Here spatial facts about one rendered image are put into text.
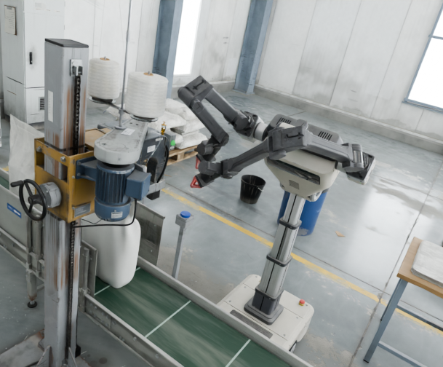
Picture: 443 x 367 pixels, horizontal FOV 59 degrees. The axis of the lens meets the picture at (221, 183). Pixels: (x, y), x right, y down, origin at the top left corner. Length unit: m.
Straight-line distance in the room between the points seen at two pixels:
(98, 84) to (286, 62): 8.71
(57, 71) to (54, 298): 1.10
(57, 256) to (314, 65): 8.71
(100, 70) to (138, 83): 0.25
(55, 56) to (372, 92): 8.51
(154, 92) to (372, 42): 8.30
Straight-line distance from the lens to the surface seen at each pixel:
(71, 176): 1.72
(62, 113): 1.67
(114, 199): 1.67
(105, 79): 1.80
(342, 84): 9.80
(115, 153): 1.55
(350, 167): 1.69
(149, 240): 2.65
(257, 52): 10.32
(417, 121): 9.54
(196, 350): 2.19
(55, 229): 1.92
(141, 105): 1.61
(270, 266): 2.43
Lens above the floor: 2.00
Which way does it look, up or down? 24 degrees down
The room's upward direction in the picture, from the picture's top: 12 degrees clockwise
